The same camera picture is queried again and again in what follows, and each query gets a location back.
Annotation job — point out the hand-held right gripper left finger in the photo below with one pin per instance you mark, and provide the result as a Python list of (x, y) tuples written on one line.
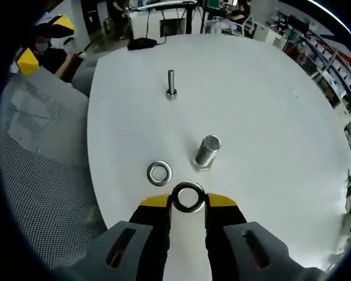
[(152, 231)]

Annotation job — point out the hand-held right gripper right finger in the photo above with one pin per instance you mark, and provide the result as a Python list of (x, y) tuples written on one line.
[(225, 216)]

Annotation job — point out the large steel washer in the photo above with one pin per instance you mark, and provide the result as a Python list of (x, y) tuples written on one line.
[(189, 209), (149, 174)]

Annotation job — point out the thick steel threaded stud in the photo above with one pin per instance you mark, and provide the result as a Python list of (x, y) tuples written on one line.
[(206, 152)]

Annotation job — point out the thin steel threaded stud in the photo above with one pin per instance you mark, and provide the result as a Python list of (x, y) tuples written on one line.
[(171, 83)]

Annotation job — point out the white standing desk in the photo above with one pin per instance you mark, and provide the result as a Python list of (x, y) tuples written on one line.
[(140, 20)]

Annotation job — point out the black computer mouse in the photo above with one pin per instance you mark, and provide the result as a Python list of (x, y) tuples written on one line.
[(141, 44)]

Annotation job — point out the grey mesh office chair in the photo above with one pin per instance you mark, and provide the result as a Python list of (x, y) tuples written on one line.
[(41, 164)]

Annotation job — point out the white office chair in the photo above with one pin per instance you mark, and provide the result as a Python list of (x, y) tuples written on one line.
[(246, 25)]

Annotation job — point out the white cabinet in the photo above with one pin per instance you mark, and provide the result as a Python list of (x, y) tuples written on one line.
[(266, 33)]

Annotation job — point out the shelf with white bins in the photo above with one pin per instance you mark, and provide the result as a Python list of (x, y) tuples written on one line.
[(327, 55)]

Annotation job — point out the curved ceiling light strip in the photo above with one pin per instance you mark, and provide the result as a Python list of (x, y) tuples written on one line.
[(333, 14)]

